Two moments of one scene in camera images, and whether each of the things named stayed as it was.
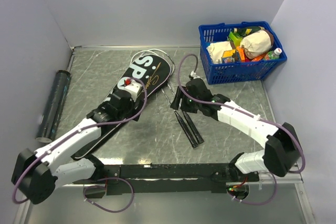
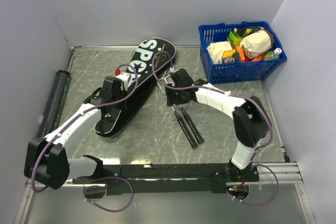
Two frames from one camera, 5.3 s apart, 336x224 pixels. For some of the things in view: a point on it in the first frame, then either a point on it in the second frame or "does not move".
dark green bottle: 246,31 does not move
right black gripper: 176,102 → 170,92
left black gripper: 133,112 → 121,106
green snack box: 237,40 does not move
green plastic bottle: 274,54 does not move
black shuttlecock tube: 51,113 does not move
